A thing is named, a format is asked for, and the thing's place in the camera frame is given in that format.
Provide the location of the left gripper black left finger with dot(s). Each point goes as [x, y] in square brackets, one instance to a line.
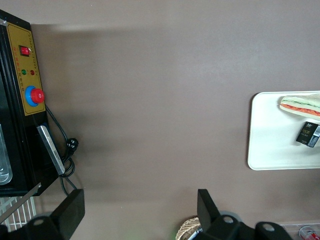
[67, 212]

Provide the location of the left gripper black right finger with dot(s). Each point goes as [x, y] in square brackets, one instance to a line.
[207, 212]

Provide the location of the beige plastic tray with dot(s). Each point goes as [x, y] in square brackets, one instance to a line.
[270, 140]

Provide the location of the small black gum box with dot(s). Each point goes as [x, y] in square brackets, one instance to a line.
[306, 133]

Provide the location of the light oval wicker basket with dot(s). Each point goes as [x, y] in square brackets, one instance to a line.
[187, 228]

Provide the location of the clear acrylic bottle rack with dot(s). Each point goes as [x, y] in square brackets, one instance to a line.
[292, 226]

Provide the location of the red cola bottle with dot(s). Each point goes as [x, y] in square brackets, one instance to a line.
[310, 233]

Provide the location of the red emergency stop button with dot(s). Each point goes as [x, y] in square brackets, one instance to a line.
[36, 95]

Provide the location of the wrapped triangle sandwich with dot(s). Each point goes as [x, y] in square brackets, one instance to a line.
[302, 106]

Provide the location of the black sealing machine yellow panel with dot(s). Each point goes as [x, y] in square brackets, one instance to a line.
[25, 62]

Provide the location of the red rocker switch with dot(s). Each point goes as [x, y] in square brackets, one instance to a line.
[24, 50]

